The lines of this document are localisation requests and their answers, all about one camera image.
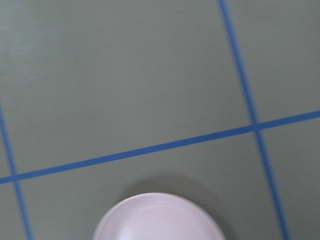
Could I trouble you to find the pink plate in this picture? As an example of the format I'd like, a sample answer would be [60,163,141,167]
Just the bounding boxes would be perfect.
[92,192,226,240]

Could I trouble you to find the blue tape grid lines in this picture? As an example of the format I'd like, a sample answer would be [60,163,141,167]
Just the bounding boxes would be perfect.
[0,0,320,240]

